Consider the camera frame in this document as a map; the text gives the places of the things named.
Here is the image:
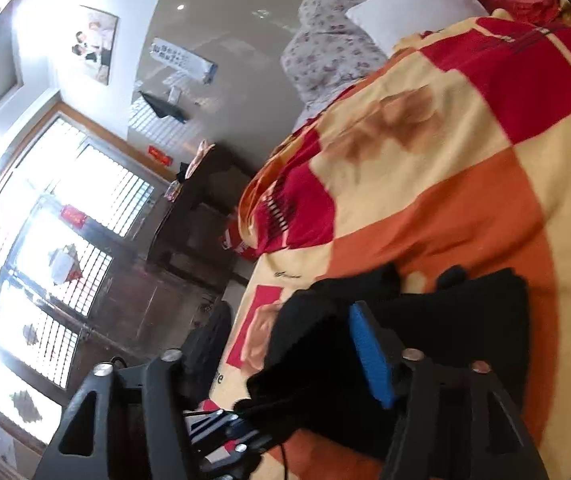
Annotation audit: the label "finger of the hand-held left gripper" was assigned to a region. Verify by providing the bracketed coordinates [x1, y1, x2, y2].
[188, 406, 261, 437]
[190, 435, 275, 468]

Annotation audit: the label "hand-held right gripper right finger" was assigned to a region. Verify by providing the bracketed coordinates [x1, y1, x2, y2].
[348, 301, 549, 480]

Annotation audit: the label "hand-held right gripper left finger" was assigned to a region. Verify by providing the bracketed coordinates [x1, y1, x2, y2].
[33, 302, 234, 480]

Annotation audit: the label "black pants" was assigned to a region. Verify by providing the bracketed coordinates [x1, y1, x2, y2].
[246, 264, 529, 461]

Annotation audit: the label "window with blinds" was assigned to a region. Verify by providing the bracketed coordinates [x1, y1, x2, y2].
[0, 102, 176, 448]

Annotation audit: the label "dark wooden nightstand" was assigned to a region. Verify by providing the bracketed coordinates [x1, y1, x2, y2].
[146, 144, 262, 283]

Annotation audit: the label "checkered printed blanket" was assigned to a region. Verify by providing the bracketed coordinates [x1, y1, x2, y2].
[206, 7, 571, 480]

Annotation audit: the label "red window sticker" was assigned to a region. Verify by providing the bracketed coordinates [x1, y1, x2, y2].
[60, 204, 90, 230]

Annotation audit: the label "pink item on desk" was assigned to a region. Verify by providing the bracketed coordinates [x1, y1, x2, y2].
[187, 140, 216, 179]

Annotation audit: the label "dark hanging cloth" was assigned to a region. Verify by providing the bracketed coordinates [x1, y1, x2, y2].
[138, 91, 187, 124]

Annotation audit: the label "grey floral pillow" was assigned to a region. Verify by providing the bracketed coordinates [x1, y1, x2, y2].
[280, 0, 439, 121]

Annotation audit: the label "white pillow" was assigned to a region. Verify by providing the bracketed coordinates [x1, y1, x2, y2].
[345, 0, 489, 57]

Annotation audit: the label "black cable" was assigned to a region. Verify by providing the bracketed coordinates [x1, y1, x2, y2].
[276, 437, 292, 480]

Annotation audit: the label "red wall sticker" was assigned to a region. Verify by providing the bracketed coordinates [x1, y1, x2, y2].
[147, 145, 173, 167]

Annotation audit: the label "white wall notice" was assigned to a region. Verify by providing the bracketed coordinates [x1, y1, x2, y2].
[150, 37, 217, 86]

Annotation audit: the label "wall poster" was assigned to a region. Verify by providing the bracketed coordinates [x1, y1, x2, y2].
[70, 5, 120, 86]

